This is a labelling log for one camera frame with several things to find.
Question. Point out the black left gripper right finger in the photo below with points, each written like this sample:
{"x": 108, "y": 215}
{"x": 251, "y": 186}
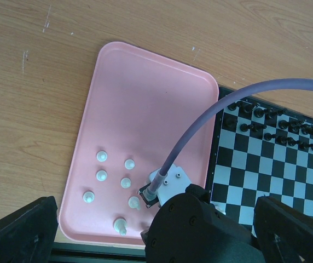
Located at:
{"x": 283, "y": 233}

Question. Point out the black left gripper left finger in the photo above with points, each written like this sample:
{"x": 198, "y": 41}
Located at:
{"x": 27, "y": 235}

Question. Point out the white chess piece on tray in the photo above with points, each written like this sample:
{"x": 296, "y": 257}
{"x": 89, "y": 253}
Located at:
{"x": 120, "y": 225}
{"x": 134, "y": 202}
{"x": 101, "y": 175}
{"x": 129, "y": 164}
{"x": 101, "y": 156}
{"x": 125, "y": 183}
{"x": 88, "y": 197}

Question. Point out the black white chess board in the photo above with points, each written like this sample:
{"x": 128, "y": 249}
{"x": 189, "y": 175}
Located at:
{"x": 237, "y": 179}

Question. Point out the row of black chess pieces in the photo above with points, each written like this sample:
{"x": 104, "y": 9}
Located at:
{"x": 264, "y": 129}

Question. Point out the pink plastic tray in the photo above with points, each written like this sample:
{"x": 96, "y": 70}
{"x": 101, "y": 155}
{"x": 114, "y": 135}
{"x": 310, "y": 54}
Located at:
{"x": 139, "y": 105}

